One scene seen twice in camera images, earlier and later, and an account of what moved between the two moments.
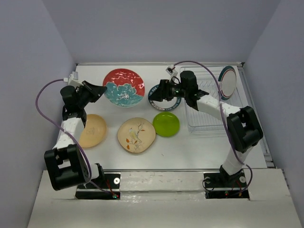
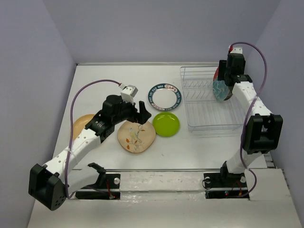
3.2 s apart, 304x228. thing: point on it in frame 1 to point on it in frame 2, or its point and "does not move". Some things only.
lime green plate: (166, 124) does not move
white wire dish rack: (207, 79) does not move
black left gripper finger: (93, 91) to (144, 115)
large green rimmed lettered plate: (165, 105) does not move
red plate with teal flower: (125, 88) to (221, 90)
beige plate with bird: (136, 135) does not move
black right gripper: (163, 92) to (223, 69)
